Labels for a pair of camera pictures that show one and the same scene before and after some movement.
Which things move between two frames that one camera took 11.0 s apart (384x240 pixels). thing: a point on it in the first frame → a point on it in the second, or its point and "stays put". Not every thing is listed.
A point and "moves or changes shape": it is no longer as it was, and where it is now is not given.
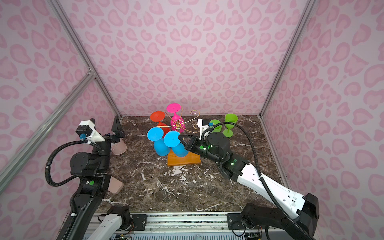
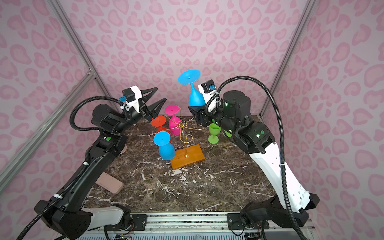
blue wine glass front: [171, 140] → [188, 77]
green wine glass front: [217, 129] stays put
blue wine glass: [156, 134] moves or changes shape
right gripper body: [197, 146] → [202, 114]
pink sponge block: [115, 186] stays put
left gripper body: [114, 139] → [144, 113]
